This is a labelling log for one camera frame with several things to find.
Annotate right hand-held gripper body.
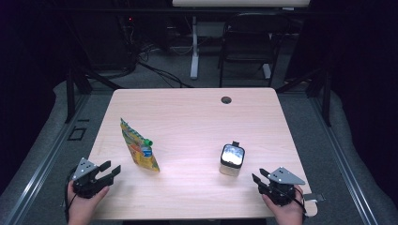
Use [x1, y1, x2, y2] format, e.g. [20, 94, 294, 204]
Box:
[259, 166, 306, 207]

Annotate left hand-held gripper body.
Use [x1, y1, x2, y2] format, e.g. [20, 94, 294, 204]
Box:
[67, 157, 111, 200]

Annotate yellow green checked spout pouch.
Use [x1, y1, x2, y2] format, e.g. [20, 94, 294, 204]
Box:
[119, 117, 161, 173]

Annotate clear square jar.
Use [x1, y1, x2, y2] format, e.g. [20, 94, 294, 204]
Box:
[219, 141, 246, 177]

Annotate black jar lid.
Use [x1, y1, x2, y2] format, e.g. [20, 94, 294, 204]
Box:
[220, 141, 246, 170]

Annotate person's right hand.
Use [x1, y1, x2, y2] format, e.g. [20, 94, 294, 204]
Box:
[262, 185, 306, 225]

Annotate person's left hand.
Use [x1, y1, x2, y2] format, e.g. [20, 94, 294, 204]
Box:
[67, 180, 111, 219]

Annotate black tape square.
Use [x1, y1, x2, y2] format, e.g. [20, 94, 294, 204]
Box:
[67, 126, 87, 142]

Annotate dark computer tower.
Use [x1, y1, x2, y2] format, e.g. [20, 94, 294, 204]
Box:
[67, 12, 134, 71]

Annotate black folding chair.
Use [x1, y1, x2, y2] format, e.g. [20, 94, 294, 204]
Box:
[218, 12, 290, 88]

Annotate right hand-held gripper black cable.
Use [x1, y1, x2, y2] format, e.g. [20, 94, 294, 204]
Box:
[292, 187, 309, 215]

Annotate hand-held gripper black cable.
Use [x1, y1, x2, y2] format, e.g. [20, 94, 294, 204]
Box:
[292, 187, 309, 215]
[63, 167, 79, 223]

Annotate left hand-held gripper black cable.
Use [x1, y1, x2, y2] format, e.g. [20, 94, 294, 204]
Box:
[63, 167, 79, 223]

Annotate metal table bracket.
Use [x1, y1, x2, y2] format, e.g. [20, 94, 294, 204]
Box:
[302, 192, 326, 202]

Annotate aluminium floor rail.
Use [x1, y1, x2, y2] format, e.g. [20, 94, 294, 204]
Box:
[0, 93, 92, 225]
[308, 93, 380, 225]

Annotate black metal frame post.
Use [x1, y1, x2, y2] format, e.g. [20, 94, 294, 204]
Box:
[275, 67, 332, 128]
[64, 62, 124, 124]

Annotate black floor cables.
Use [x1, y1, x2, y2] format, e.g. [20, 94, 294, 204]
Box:
[136, 60, 194, 89]

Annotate white floor cable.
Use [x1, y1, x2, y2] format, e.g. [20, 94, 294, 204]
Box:
[170, 45, 195, 57]

